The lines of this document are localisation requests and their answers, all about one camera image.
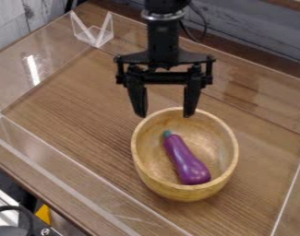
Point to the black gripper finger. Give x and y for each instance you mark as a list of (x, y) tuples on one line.
[(137, 90), (192, 91)]

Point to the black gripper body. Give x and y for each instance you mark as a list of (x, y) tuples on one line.
[(165, 63)]

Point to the yellow warning sticker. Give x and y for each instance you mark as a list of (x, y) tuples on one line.
[(44, 214)]

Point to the brown wooden bowl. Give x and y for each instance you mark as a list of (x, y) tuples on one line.
[(212, 142)]

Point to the purple toy eggplant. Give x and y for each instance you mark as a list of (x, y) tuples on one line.
[(192, 170)]

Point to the clear acrylic corner bracket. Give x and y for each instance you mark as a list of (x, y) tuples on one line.
[(93, 35)]

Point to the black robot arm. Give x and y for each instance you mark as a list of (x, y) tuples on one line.
[(165, 10)]

